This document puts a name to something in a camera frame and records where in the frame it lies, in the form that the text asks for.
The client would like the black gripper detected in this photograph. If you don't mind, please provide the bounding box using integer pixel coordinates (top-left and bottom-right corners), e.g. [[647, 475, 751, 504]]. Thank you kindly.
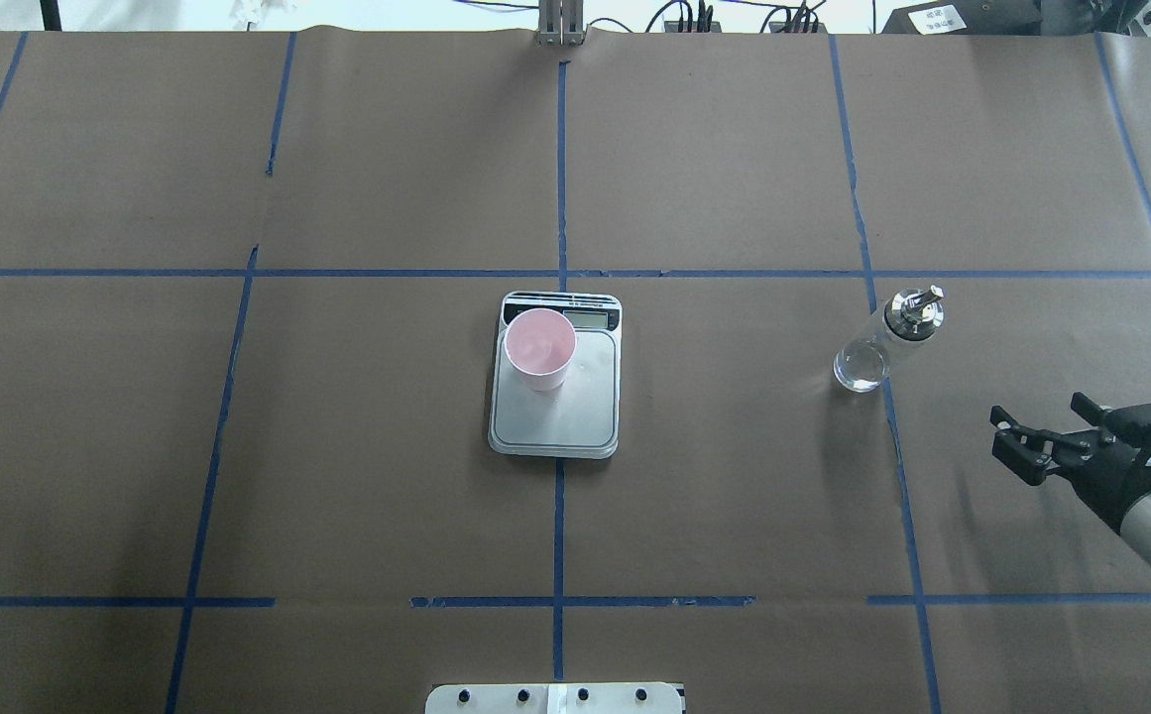
[[990, 393, 1151, 534]]

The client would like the clear glass sauce bottle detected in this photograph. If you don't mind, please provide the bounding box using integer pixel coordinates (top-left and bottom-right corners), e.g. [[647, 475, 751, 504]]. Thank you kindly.
[[832, 284, 946, 394]]

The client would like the pink plastic cup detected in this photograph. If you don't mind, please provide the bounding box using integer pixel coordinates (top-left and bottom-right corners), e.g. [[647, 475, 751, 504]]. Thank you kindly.
[[504, 307, 578, 392]]

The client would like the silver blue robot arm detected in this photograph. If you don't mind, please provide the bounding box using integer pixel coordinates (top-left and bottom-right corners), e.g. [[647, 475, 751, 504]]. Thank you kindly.
[[988, 392, 1151, 568]]

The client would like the silver kitchen scale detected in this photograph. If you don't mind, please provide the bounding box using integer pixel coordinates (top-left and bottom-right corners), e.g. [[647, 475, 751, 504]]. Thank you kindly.
[[486, 291, 624, 459]]

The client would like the black box with label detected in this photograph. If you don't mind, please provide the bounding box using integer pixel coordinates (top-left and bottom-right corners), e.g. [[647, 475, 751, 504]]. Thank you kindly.
[[878, 1, 1042, 36]]

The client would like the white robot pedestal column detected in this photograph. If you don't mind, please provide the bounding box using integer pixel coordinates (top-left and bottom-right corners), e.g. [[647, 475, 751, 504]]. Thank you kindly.
[[424, 681, 687, 713]]

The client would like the aluminium frame post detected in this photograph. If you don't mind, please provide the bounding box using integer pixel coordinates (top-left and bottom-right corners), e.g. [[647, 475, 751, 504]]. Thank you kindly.
[[535, 0, 587, 47]]

